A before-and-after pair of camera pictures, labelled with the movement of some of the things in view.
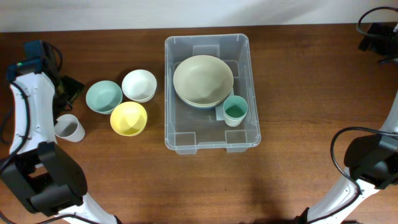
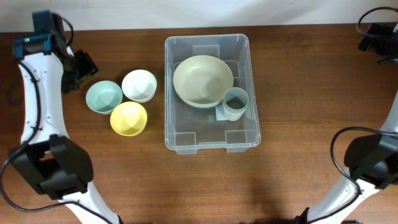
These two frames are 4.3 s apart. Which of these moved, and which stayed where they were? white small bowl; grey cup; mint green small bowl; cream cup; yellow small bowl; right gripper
Moved: grey cup; cream cup
Stayed: white small bowl; right gripper; mint green small bowl; yellow small bowl
